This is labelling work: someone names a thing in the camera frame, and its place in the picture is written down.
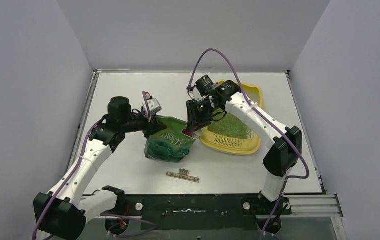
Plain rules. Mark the magenta plastic scoop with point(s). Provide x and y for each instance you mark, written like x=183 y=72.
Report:
x=188 y=133

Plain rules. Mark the green cat litter bag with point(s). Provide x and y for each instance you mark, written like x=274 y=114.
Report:
x=169 y=145

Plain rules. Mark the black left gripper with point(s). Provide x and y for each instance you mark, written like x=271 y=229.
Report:
x=153 y=126

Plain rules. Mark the yellow litter box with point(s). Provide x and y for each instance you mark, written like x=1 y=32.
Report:
x=230 y=145

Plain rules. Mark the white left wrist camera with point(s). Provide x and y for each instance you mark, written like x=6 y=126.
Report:
x=150 y=107

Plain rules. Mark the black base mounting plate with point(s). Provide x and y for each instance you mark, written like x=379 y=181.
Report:
x=188 y=212

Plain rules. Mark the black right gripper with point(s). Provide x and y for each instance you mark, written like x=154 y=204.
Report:
x=196 y=121

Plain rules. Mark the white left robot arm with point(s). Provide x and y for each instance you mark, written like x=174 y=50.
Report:
x=62 y=212

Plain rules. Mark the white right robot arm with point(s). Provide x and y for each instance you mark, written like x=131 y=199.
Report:
x=284 y=143

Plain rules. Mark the green litter granules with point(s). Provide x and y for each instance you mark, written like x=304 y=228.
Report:
x=228 y=125

